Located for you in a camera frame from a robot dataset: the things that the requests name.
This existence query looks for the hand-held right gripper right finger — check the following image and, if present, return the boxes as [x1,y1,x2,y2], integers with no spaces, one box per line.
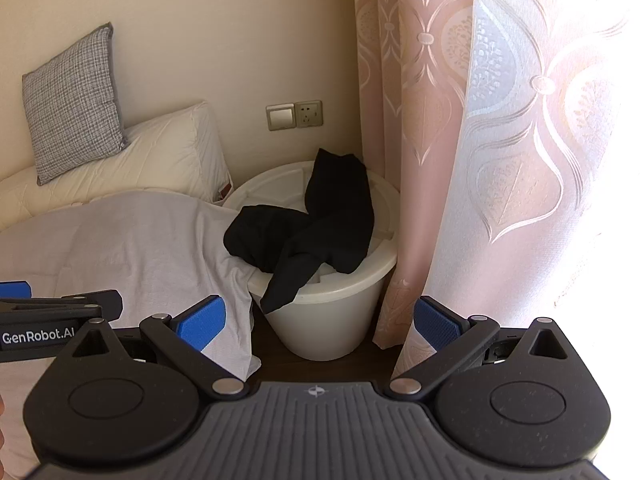
[384,296,586,401]

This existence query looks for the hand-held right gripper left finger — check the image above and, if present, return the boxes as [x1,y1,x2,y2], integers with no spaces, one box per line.
[50,295,250,401]

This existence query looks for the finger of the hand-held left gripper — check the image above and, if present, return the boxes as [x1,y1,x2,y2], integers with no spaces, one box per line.
[0,289,124,322]
[0,281,32,302]

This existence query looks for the white plastic bucket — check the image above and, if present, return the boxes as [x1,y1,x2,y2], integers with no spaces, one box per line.
[220,160,401,361]

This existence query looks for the black pants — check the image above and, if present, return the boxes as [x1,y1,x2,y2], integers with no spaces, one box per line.
[223,148,375,315]

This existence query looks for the white duvet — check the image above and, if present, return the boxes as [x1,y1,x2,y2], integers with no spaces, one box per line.
[0,190,263,461]

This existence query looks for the cream pillow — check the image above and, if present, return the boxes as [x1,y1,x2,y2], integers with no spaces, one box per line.
[0,101,235,233]

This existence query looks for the grey checked pillow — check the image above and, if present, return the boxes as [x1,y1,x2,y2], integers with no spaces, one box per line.
[21,22,132,186]

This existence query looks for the pink patterned curtain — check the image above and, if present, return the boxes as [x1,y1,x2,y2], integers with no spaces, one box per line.
[350,0,640,381]

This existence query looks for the wall light switch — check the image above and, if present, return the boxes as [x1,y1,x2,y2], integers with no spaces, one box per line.
[265,103,297,132]

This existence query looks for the wall power socket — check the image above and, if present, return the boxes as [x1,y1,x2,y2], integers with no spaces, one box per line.
[294,100,324,129]

